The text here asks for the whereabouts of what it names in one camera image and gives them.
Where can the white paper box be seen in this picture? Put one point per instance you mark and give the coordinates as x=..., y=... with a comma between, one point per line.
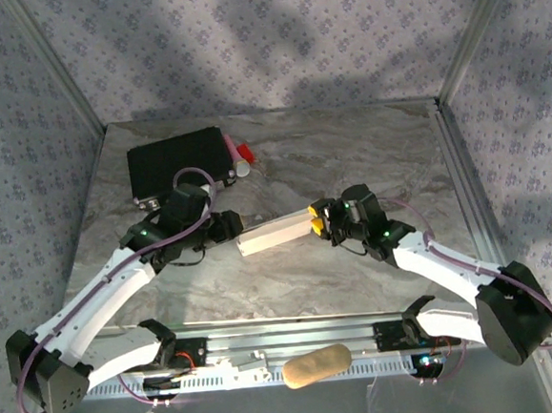
x=273, y=235

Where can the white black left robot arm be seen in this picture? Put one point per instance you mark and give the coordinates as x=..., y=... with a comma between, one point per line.
x=101, y=292

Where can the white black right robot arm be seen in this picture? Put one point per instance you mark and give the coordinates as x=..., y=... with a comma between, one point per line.
x=443, y=265

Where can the black carrying case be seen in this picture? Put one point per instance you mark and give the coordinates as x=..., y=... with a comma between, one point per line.
x=176, y=157

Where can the pink white tube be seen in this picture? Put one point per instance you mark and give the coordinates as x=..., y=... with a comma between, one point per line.
x=242, y=168

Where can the small red block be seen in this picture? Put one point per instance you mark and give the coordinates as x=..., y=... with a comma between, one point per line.
x=246, y=153

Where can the tan oval sponge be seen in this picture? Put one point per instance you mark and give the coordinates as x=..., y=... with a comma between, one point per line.
x=317, y=366

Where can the black right circuit board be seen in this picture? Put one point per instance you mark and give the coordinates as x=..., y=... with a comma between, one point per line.
x=427, y=367

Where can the black circuit board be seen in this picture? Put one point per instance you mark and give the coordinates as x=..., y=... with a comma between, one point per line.
x=427, y=367
x=163, y=385

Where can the black left circuit board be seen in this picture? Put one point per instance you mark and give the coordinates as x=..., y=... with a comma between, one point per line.
x=163, y=385

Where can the aluminium side rail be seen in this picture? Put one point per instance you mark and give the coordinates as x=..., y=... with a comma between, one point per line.
x=465, y=177

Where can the aluminium mounting rail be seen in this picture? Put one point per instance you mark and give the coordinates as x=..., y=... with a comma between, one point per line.
x=291, y=337

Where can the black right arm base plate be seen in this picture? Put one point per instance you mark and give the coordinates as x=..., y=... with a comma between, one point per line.
x=386, y=335

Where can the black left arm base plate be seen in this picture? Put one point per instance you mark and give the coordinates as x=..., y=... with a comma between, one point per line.
x=199, y=352

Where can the white grey bracket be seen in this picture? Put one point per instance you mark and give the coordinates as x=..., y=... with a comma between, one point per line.
x=245, y=361

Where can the aluminium frame post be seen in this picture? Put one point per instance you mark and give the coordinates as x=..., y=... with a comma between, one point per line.
x=64, y=72
x=475, y=33

